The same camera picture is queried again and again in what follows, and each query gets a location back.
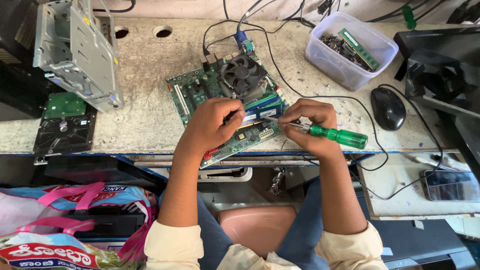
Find black cooler fan with heatsink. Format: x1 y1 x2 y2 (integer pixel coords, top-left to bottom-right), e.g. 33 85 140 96
217 53 269 104

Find long black power cable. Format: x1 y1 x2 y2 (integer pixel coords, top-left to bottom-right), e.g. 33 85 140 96
202 19 390 172

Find grey video cable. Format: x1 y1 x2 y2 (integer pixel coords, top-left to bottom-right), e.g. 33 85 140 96
236 0 265 33

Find black computer mouse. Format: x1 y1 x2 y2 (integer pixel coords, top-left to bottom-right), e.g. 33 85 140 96
370 86 407 131

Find green handled screwdriver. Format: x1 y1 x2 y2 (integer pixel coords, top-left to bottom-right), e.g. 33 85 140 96
262 115 369 150

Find person's right hand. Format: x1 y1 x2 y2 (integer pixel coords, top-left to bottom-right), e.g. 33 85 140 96
279 98 340 158

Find crumpled silver foil bag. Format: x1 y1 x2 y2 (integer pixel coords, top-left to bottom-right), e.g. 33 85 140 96
267 168 286 197

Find blue memory stick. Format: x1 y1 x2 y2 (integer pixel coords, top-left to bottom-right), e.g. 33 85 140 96
240 100 286 127

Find person's blue jeans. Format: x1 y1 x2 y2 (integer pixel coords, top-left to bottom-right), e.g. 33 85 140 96
157 178 328 270

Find person's cream shirt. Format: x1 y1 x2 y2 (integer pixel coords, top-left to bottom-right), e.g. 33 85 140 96
143 219 389 270

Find smartphone with dark screen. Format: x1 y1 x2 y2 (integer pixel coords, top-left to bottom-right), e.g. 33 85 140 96
423 169 480 203

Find clear plastic container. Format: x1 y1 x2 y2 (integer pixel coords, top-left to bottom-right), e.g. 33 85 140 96
304 11 399 92

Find short black cable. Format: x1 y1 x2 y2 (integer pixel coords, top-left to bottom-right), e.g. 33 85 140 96
92 0 136 14

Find bundle of black cables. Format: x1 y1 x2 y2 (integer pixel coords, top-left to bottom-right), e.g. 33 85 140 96
281 0 480 28

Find green memory stick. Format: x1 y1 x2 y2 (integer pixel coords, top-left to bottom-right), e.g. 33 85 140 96
337 28 380 71

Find person's left hand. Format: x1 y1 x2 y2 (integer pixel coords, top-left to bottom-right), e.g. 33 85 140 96
183 97 247 155

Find grey metal drive cage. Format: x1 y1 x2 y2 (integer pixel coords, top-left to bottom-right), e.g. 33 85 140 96
32 0 125 113

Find black computer monitor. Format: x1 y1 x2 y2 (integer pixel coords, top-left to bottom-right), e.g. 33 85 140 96
393 25 480 182

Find printed shopping bag pink handles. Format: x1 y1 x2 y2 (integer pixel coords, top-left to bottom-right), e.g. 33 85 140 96
0 182 155 270

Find heap of small screws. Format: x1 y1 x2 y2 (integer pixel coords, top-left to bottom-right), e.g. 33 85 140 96
320 34 373 72

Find pink plastic stool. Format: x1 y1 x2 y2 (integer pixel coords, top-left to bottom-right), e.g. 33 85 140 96
217 205 298 260

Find blue video cable plug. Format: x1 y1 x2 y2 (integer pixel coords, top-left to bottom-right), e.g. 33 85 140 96
233 30 249 50

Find white device under table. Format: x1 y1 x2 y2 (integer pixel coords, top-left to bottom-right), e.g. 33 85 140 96
197 167 253 183

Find small green screwdriver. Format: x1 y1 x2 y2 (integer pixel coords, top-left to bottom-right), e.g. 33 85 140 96
402 5 418 31

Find dark computer cabinet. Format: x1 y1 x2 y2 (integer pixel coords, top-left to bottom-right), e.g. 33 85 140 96
0 0 51 121

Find black mouse cable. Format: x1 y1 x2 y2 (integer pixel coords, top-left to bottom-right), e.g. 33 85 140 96
349 83 444 201

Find green computer motherboard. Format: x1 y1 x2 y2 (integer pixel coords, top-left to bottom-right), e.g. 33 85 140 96
166 48 290 170

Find black hard disk drive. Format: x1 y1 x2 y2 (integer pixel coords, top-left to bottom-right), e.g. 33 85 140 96
32 92 98 166

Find black computer case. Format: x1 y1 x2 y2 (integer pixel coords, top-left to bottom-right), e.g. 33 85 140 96
369 218 478 270

